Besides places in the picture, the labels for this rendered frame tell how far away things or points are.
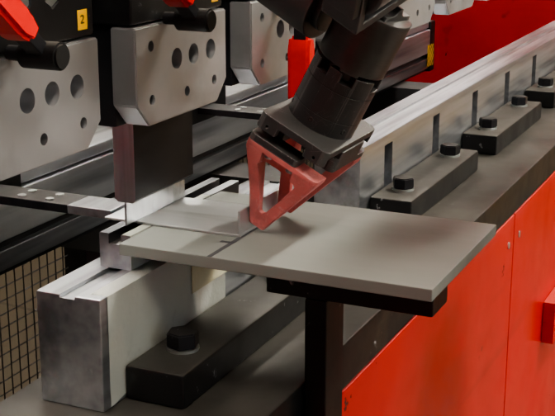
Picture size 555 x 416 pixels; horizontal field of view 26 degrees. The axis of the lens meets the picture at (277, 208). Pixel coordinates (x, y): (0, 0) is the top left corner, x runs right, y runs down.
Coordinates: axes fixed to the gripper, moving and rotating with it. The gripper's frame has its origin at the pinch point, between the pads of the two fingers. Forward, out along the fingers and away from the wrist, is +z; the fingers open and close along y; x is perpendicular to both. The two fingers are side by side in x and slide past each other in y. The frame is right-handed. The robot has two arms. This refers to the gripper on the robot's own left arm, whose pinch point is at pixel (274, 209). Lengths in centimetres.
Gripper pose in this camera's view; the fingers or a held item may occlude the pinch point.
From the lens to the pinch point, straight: 101.5
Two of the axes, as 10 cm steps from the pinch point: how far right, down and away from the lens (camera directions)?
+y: -4.3, 2.6, -8.6
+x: 8.0, 5.5, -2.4
